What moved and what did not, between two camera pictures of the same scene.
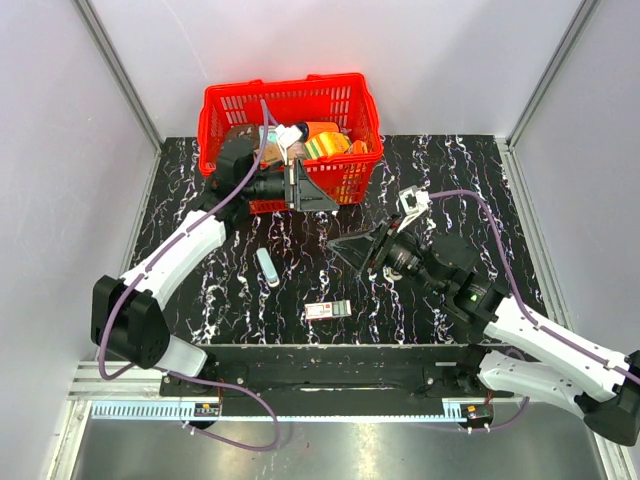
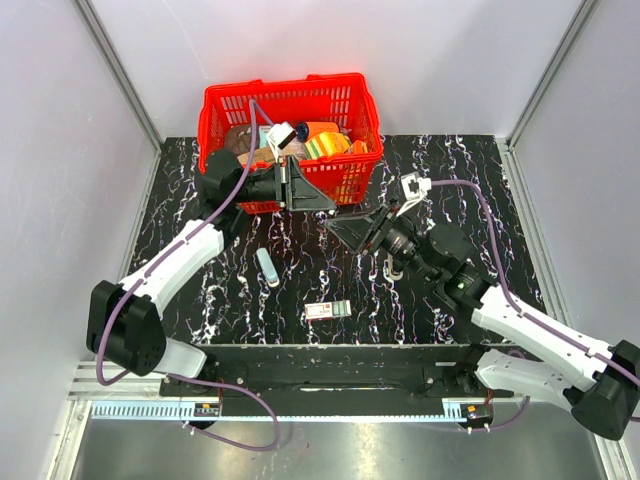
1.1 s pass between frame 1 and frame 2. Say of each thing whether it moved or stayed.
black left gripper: stayed
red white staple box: stayed
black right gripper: moved
